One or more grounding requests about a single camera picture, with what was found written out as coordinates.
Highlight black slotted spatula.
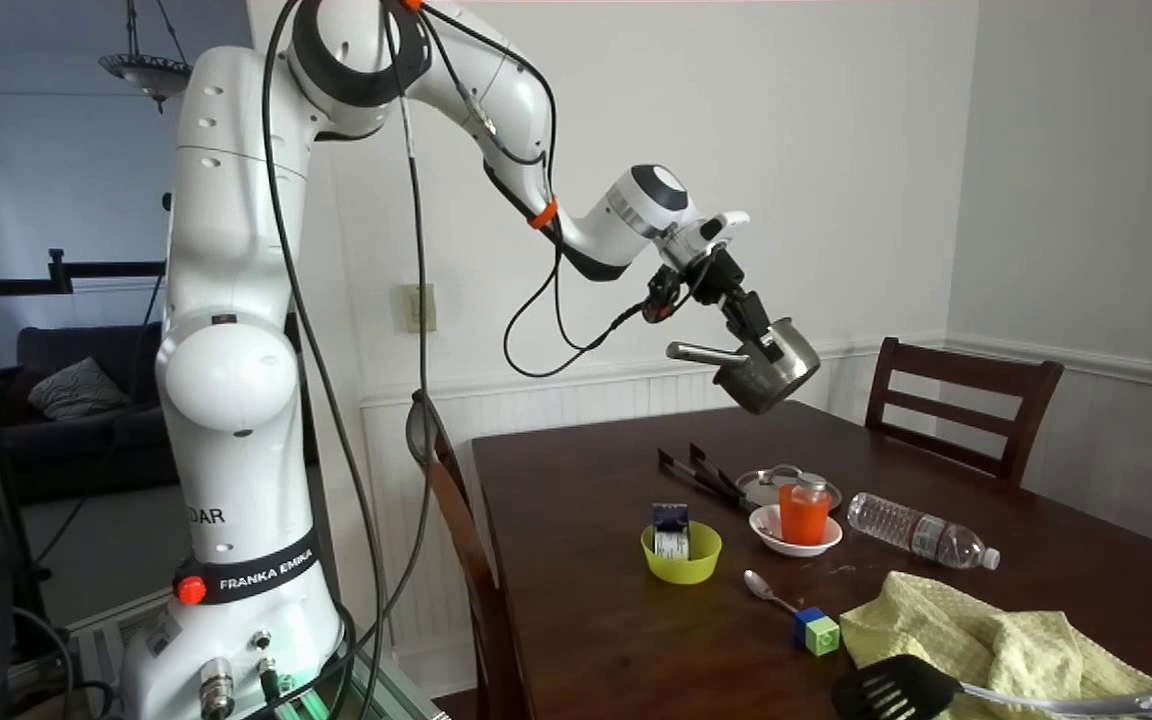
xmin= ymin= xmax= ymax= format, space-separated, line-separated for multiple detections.
xmin=830 ymin=655 xmax=1152 ymax=720

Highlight blue white packet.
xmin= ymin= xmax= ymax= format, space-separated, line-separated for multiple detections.
xmin=651 ymin=504 xmax=693 ymax=558

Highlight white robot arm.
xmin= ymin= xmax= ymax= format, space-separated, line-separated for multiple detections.
xmin=129 ymin=0 xmax=819 ymax=720

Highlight small steel saucepan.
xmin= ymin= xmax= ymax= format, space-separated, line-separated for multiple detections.
xmin=666 ymin=335 xmax=819 ymax=410

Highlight black metal tongs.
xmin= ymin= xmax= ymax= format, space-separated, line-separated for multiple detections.
xmin=656 ymin=442 xmax=742 ymax=512

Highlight dark wooden chair right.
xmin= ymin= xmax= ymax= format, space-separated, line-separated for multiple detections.
xmin=864 ymin=335 xmax=1062 ymax=482

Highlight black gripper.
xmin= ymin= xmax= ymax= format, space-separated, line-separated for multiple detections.
xmin=642 ymin=247 xmax=802 ymax=370

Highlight metal spoon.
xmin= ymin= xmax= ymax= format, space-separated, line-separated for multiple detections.
xmin=739 ymin=569 xmax=798 ymax=615

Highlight clear plastic water bottle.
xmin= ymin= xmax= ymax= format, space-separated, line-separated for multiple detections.
xmin=849 ymin=493 xmax=1000 ymax=570

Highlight blue green toy cube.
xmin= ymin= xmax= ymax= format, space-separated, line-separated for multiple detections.
xmin=792 ymin=607 xmax=838 ymax=655

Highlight dark sofa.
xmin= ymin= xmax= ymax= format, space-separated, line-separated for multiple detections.
xmin=0 ymin=324 xmax=174 ymax=504

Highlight wall outlet plate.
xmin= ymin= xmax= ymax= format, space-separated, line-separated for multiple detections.
xmin=397 ymin=284 xmax=434 ymax=335

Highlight glass lid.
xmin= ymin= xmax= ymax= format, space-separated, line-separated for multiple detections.
xmin=736 ymin=464 xmax=843 ymax=509

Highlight white saucer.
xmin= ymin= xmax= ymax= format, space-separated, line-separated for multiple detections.
xmin=748 ymin=504 xmax=843 ymax=558

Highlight hanging ceiling lamp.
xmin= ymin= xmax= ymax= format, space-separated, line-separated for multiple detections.
xmin=100 ymin=0 xmax=192 ymax=111

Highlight lime green bowl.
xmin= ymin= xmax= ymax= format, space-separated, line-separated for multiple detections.
xmin=640 ymin=518 xmax=723 ymax=586

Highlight yellow-green towel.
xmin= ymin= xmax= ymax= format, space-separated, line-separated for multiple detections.
xmin=838 ymin=570 xmax=1152 ymax=699

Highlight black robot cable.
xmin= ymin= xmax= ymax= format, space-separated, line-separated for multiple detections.
xmin=255 ymin=0 xmax=661 ymax=720

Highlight orange plastic cup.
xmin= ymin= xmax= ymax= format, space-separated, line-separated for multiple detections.
xmin=779 ymin=482 xmax=830 ymax=542

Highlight dark wooden chair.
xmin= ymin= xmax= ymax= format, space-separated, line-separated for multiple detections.
xmin=864 ymin=335 xmax=1062 ymax=482
xmin=402 ymin=392 xmax=526 ymax=720

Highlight dark wooden chair left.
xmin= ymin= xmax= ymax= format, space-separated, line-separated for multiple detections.
xmin=402 ymin=392 xmax=526 ymax=720

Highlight grey sofa cushion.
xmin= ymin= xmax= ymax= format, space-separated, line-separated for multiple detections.
xmin=27 ymin=356 xmax=132 ymax=419

